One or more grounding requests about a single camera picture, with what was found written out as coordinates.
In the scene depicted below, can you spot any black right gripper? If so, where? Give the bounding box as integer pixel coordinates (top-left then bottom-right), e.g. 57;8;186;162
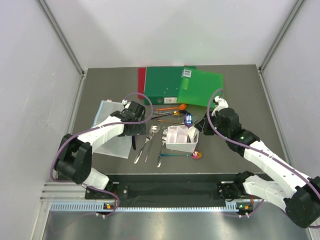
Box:
194;110;230;139

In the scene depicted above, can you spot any white ceramic spoon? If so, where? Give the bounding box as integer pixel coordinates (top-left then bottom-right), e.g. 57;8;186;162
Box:
187;126;198;143

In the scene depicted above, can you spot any iridescent purple ornate spoon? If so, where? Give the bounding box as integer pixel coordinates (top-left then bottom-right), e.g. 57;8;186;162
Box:
183;112;193;129

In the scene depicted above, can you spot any iridescent spoon pink bowl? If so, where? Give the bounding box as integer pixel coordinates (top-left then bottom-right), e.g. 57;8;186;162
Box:
159;151;203;160

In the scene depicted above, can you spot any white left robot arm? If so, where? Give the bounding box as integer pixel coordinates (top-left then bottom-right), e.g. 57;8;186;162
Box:
51;101;146;199

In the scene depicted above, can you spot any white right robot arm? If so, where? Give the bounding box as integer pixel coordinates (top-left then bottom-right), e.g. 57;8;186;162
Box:
195;96;320;229

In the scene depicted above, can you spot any silver spoon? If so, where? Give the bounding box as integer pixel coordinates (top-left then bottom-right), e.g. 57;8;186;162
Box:
144;124;160;163

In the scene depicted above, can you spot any dark blue table knife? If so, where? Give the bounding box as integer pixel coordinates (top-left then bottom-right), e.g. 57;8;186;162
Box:
131;135;137;150

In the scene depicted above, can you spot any clear mesh zip pouch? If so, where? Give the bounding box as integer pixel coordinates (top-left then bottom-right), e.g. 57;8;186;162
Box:
91;99;132;159

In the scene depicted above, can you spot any red folder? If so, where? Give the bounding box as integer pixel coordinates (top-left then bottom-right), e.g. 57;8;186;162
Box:
138;67;147;94

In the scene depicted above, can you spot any black iridescent spoon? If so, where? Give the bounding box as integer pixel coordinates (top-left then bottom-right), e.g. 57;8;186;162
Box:
151;110;187;120

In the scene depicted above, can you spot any light green plastic folder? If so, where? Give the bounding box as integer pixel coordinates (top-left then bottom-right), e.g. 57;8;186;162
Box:
177;67;224;107

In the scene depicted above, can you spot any orange plastic spoon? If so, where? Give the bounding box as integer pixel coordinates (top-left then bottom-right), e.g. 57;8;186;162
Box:
156;104;187;111

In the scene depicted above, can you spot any white divided plastic container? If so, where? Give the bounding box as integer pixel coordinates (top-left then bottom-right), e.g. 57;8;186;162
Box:
165;125;200;153

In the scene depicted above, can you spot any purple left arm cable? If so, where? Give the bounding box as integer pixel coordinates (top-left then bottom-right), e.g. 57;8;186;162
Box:
50;92;154;218

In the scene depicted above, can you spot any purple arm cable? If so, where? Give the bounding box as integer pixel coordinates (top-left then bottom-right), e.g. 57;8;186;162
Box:
206;88;320;229
50;92;154;218

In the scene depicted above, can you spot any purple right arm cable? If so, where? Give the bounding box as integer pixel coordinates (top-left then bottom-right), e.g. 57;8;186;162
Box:
206;88;320;229

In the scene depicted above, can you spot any dark green ring binder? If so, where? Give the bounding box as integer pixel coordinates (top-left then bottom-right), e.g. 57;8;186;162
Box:
144;66;185;105

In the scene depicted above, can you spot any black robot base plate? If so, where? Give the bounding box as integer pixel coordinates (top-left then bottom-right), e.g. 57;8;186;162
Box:
84;181;253;202

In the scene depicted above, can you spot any grey slotted cable duct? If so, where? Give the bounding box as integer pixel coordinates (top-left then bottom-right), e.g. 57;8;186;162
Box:
50;202;239;212

